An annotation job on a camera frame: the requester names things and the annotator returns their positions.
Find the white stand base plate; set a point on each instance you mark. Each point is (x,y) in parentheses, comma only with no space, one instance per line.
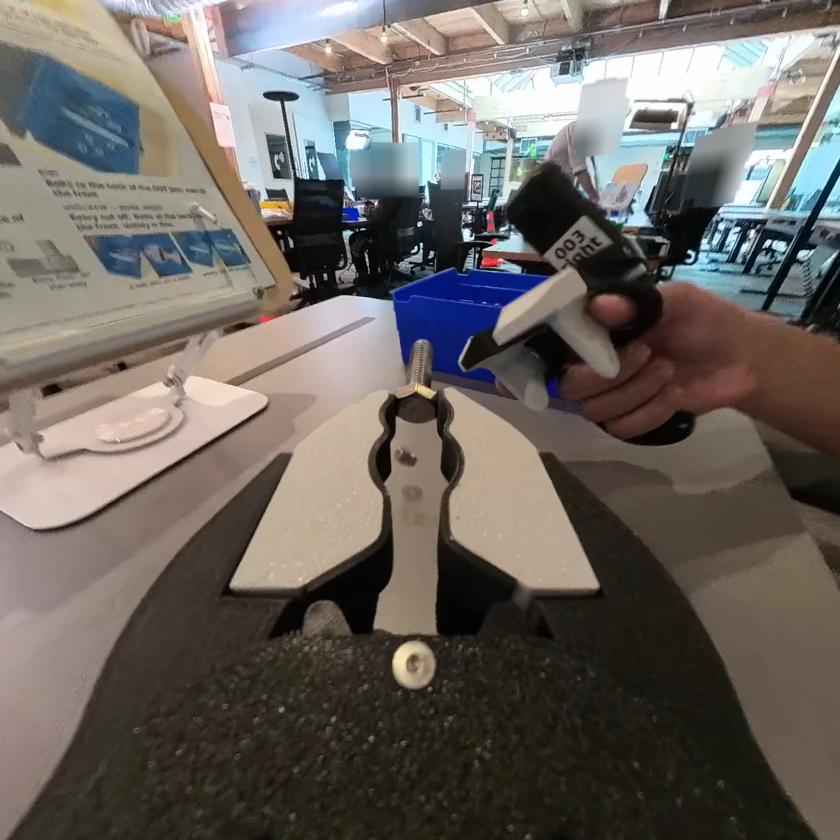
(131,453)

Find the person's right hand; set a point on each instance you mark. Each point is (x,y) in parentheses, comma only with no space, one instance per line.
(695,354)

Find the orange traffic cone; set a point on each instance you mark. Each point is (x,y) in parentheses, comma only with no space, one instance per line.
(492,222)

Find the wooden board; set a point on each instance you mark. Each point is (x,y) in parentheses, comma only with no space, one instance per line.
(216,157)

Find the black floor lamp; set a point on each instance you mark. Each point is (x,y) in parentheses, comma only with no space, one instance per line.
(283,124)

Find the blue plastic bin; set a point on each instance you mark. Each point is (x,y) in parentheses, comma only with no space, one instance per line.
(439,315)

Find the silver hex bolt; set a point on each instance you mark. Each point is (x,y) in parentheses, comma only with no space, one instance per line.
(420,367)

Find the instruction sheet sign holder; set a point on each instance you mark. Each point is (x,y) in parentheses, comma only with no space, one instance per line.
(98,184)

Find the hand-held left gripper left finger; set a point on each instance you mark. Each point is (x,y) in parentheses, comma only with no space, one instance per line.
(315,499)

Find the black office chair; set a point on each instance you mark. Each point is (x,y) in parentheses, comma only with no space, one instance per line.
(449,223)
(318,229)

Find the brown wooden table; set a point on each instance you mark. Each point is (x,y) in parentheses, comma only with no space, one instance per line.
(512,249)

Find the black metal pole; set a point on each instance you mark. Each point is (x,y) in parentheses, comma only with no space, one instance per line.
(800,229)

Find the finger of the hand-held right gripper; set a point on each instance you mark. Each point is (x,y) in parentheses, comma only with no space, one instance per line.
(525,380)
(538,305)

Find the person's right forearm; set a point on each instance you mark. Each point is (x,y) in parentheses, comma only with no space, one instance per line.
(800,380)

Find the ceiling projector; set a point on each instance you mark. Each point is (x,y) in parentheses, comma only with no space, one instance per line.
(566,65)

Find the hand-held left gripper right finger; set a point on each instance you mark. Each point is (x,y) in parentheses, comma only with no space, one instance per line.
(518,512)

